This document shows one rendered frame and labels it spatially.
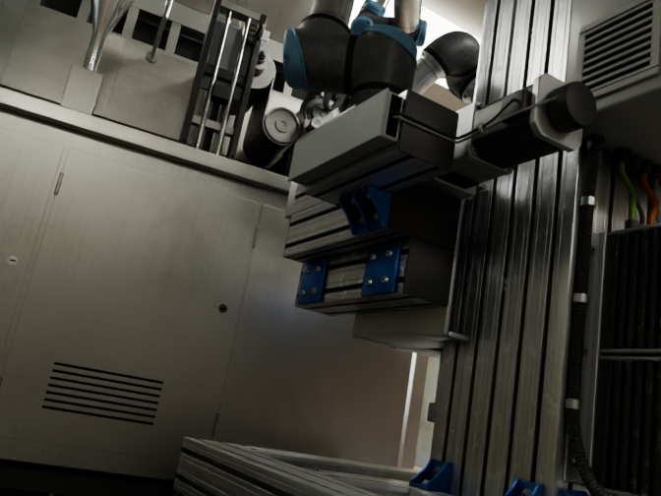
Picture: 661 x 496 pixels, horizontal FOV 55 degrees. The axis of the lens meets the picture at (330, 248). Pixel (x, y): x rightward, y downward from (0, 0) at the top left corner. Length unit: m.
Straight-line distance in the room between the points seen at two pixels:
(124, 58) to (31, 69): 0.30
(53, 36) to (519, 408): 1.96
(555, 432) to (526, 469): 0.07
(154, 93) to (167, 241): 0.87
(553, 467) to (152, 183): 1.15
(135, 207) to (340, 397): 0.72
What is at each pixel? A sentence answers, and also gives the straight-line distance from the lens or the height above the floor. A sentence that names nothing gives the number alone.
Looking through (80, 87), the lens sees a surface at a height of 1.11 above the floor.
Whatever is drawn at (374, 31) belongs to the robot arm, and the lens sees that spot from 1.29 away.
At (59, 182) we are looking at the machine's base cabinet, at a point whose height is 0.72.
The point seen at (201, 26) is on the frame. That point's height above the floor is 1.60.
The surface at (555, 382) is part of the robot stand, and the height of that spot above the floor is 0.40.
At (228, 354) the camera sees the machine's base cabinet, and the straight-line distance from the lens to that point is 1.64.
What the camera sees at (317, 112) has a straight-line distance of 2.13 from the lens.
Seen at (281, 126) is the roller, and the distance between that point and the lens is 2.09.
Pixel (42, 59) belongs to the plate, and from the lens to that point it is 2.39.
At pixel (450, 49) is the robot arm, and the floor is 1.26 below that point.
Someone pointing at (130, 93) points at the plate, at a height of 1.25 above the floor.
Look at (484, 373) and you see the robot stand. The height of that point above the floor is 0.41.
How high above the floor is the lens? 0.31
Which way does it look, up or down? 14 degrees up
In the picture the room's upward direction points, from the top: 10 degrees clockwise
